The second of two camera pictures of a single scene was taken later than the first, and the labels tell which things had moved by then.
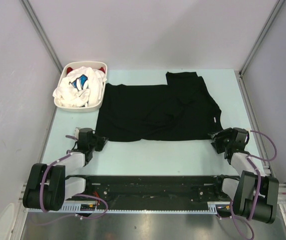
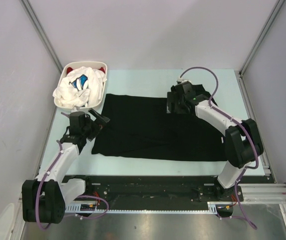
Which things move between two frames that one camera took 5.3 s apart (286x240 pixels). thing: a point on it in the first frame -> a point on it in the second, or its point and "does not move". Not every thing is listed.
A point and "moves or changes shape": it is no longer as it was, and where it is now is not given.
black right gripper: x=216 y=145 -> x=173 y=97
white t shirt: x=82 y=87 does not move
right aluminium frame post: x=242 y=82 does not move
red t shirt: x=70 y=69 does not move
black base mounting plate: x=151 y=189 does not move
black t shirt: x=184 y=109 moves or changes shape
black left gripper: x=101 y=141 -> x=97 y=127
